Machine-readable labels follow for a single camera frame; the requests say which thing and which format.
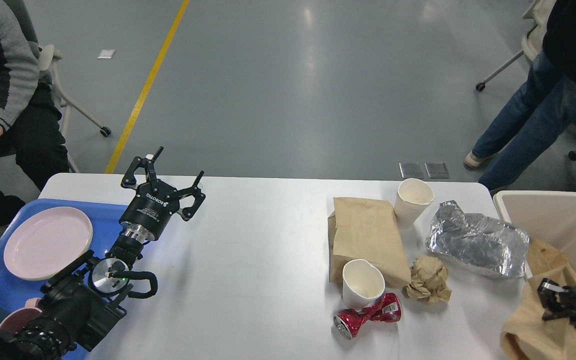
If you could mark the white chair right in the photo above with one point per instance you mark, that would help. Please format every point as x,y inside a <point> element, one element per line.
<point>531,42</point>

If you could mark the metal floor plates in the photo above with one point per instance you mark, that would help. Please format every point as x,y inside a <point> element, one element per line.
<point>418,170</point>

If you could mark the brown paper bag front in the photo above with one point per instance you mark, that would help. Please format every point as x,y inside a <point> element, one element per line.
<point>526,336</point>

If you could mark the large brown paper bag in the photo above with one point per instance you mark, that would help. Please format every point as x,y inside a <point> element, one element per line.
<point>362,228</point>

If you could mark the white paper cup front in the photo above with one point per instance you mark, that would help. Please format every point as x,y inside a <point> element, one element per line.
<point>362,284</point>

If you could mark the white chair left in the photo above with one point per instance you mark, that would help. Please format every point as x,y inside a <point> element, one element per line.
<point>48,62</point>

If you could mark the pink plate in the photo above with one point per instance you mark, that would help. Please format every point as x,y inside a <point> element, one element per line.
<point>58,221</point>

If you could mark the blue plastic tray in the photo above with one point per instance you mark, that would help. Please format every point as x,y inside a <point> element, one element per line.
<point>104,219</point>

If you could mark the white paper cup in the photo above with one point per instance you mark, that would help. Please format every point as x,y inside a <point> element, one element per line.
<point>362,284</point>
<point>413,197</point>

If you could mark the standing person blue jeans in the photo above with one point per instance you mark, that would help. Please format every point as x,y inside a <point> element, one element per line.
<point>538,112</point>

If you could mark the white chair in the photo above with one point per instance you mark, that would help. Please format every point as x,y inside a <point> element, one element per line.
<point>48,62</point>
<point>531,42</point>

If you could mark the white plastic bin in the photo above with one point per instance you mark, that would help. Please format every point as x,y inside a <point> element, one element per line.
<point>549,216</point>

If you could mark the pink mug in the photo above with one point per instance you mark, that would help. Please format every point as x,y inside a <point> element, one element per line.
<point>16,320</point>

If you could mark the seated person grey sweater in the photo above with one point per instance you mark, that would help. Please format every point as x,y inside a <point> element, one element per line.
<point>28,117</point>

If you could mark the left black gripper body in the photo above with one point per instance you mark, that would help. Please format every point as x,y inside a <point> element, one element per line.
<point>149,211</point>

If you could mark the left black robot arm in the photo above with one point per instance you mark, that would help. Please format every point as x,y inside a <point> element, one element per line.
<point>81,303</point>

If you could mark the crumpled brown paper ball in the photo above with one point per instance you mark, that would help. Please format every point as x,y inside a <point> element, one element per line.
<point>428,281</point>

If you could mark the white paper cup back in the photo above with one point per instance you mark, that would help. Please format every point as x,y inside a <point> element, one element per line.
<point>413,197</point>

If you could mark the crumpled aluminium foil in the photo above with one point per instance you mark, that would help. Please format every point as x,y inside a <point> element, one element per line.
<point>478,243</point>

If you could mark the crushed red soda can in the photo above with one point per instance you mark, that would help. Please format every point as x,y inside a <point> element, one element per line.
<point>387,309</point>

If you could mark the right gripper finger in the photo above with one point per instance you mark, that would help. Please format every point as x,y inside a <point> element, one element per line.
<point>555,311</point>
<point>550,294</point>

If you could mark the brown paper bag in bin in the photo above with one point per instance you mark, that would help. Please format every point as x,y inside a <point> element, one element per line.
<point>543,257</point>

